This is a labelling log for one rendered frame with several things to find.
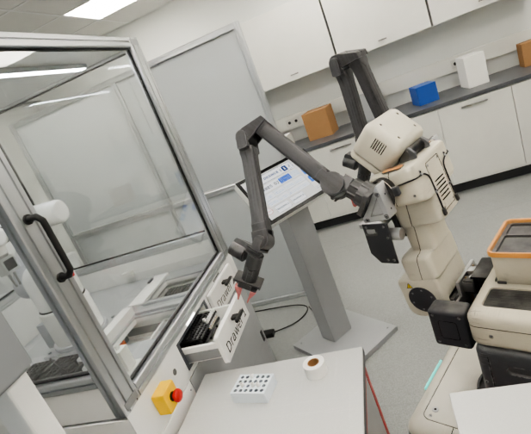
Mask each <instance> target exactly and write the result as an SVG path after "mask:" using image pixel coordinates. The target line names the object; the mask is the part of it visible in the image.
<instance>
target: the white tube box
mask: <svg viewBox="0 0 531 434"><path fill-rule="evenodd" d="M253 375H254V378H252V379H251V378H250V375H240V376H239V377H238V380H237V382H236V383H235V385H234V387H233V389H232V391H231V392H230V395H231V397H232V400H233V402H234V403H269V400H270V398H271V396H272V393H273V392H274V390H275V387H276V384H277V381H276V379H275V376H274V374H253ZM252 381H253V382H254V383H255V386H254V387H252V386H251V385H250V383H251V382H252ZM257 381H259V383H260V387H257V386H256V382H257ZM240 382H243V383H244V387H241V386H240Z"/></svg>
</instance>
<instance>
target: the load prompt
mask: <svg viewBox="0 0 531 434"><path fill-rule="evenodd" d="M292 168H294V166H293V165H292V164H291V163H290V162H289V161H288V162H286V163H285V164H282V165H280V166H279V167H277V168H275V169H273V170H271V171H269V172H267V173H265V174H264V175H262V184H265V183H266V182H268V181H270V180H272V179H274V178H276V177H278V176H279V175H281V174H283V173H285V172H286V171H289V170H291V169H292Z"/></svg>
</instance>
